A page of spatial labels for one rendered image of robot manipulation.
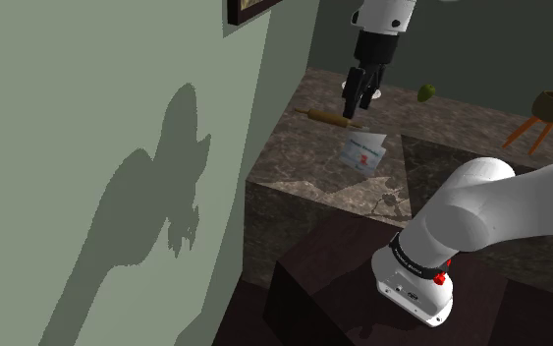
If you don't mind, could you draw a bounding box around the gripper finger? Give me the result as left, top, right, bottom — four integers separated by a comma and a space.
341, 66, 367, 121
359, 65, 387, 111

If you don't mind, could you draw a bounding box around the small white plate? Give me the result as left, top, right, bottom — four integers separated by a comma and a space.
341, 80, 383, 100

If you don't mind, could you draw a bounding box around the wooden rolling pin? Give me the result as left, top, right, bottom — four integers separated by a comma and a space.
294, 107, 371, 132

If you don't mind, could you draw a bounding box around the white printed card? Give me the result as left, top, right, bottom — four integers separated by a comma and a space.
337, 131, 389, 178

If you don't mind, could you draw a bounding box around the dark robot stand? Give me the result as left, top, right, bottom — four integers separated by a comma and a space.
262, 209, 553, 346

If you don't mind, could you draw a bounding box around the dark framed wall picture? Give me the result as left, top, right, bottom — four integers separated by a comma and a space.
226, 0, 285, 28

